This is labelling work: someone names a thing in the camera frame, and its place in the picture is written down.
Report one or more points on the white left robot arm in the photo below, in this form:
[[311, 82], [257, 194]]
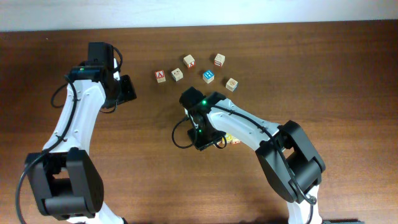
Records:
[[63, 179]]

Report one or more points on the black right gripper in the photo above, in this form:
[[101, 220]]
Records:
[[203, 143]]

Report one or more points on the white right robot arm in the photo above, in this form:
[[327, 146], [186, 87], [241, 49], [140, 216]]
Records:
[[290, 162]]

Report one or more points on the wooden block red top right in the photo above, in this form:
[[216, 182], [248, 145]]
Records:
[[219, 60]]

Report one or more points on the wooden block shell picture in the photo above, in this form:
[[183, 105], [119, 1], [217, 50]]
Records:
[[231, 84]]

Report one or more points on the yellow wooden block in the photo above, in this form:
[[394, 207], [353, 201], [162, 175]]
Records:
[[227, 139]]

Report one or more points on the blue top wooden block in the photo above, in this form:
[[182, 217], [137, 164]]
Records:
[[208, 76]]

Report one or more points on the wooden block blue side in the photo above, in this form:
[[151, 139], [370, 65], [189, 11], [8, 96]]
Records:
[[177, 74]]

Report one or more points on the wooden block red X side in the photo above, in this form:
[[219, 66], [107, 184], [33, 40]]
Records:
[[189, 61]]

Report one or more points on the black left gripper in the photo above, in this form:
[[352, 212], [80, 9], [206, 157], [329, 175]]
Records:
[[129, 91]]

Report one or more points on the wooden block red A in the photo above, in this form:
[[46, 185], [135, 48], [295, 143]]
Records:
[[160, 76]]

